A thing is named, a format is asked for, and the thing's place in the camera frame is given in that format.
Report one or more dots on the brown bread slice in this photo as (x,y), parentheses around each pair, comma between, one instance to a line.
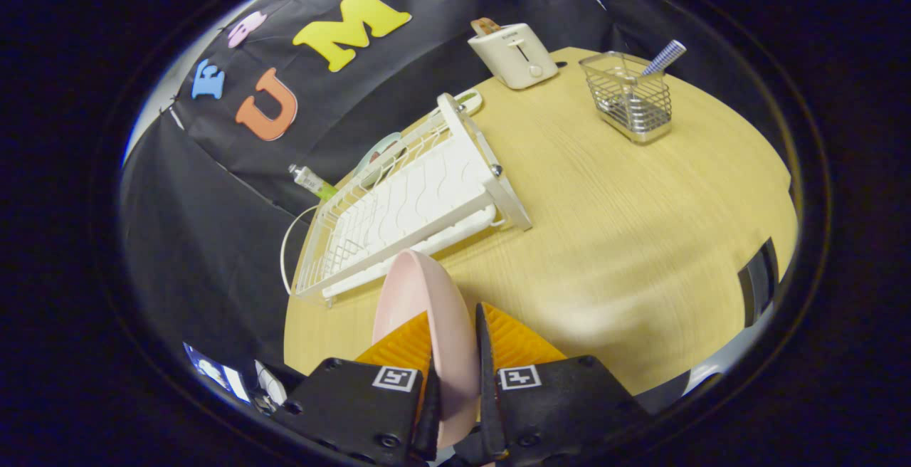
(485,25)

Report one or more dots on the white side desk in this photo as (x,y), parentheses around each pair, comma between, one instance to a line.
(270,384)

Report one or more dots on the teal plate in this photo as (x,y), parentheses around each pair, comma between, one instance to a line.
(374,154)

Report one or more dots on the small white divided tray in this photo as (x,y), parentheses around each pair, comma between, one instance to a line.
(466,100)

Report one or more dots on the white dish rack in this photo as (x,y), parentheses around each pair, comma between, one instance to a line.
(420,196)

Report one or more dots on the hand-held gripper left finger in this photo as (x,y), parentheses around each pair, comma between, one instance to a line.
(429,421)

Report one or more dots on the clear bottle with green liquid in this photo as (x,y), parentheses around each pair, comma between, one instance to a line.
(313,182)

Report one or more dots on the cream toaster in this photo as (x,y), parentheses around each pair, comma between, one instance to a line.
(516,58)

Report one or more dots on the pink plate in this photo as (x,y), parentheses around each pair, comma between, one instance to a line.
(427,289)

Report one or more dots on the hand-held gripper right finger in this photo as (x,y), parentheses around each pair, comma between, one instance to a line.
(486,381)

